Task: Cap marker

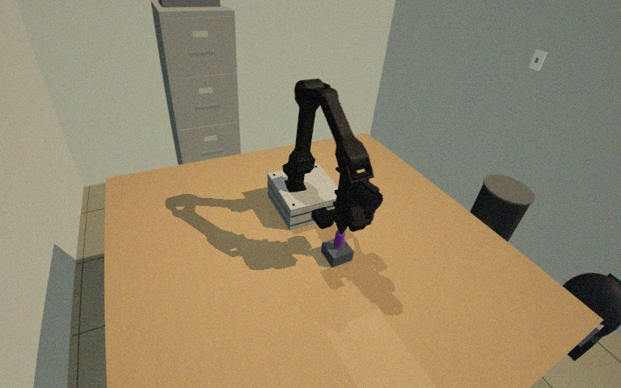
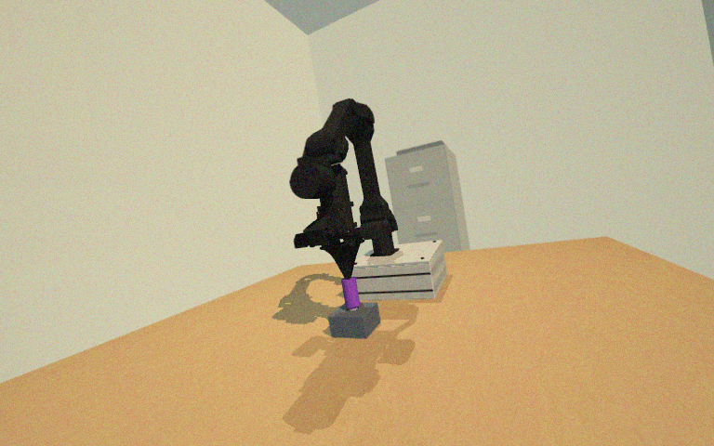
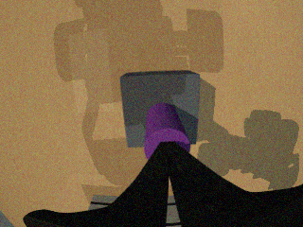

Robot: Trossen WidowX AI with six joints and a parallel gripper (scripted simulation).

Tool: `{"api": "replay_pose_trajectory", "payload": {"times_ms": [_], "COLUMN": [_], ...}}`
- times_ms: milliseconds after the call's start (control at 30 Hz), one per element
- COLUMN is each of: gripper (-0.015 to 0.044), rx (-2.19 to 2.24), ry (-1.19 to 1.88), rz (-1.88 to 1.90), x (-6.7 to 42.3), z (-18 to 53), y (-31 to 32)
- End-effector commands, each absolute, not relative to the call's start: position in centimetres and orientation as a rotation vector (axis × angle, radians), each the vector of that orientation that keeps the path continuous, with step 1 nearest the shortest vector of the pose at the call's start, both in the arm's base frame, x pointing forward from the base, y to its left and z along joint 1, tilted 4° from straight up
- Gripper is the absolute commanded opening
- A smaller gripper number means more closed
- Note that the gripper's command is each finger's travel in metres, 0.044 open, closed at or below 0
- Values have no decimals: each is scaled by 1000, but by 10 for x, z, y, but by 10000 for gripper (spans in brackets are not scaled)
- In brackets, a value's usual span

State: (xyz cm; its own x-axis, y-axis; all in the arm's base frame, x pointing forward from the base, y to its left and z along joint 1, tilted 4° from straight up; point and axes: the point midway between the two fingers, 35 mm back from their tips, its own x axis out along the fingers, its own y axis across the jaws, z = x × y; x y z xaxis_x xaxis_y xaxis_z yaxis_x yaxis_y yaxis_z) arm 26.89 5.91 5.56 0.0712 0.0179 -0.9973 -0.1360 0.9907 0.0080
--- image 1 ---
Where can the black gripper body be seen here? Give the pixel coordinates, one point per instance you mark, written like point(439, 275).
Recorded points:
point(324, 218)

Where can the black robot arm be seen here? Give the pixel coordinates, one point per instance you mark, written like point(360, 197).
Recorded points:
point(351, 154)

